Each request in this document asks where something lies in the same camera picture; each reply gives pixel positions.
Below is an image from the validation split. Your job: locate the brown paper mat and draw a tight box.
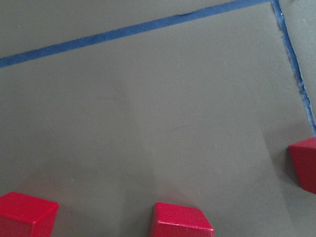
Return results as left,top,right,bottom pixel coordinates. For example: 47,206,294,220
0,0,316,237

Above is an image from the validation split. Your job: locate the red block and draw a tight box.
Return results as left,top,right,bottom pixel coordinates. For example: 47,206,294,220
0,192,59,237
288,137,316,194
149,202,215,237

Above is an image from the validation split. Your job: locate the blue tape line crosswise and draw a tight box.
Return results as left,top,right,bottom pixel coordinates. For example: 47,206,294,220
0,0,265,68

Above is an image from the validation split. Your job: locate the blue tape line lengthwise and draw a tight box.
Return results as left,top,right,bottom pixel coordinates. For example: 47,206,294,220
271,0,316,137

